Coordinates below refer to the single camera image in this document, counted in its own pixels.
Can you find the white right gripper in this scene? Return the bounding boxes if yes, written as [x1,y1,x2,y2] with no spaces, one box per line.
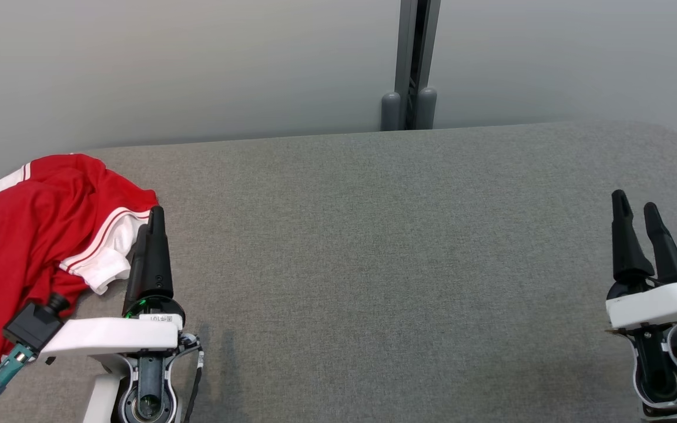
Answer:
[606,190,677,330]

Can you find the grey partition post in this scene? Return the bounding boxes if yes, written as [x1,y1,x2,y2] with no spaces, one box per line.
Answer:
[394,0,442,130]

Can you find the red basketball jersey white sleeves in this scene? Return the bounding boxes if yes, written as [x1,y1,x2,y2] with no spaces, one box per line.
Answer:
[0,154,160,296]

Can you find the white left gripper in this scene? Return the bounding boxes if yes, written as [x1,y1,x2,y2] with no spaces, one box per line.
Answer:
[39,206,186,357]

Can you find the left camera cable teal plug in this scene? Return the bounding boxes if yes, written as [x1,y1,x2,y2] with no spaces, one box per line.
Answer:
[0,343,35,423]

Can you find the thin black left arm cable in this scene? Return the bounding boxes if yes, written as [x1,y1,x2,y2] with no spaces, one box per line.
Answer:
[181,334,204,423]

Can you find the grey rounded post foot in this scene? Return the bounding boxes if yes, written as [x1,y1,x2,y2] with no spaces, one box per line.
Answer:
[381,91,403,131]
[415,88,438,130]

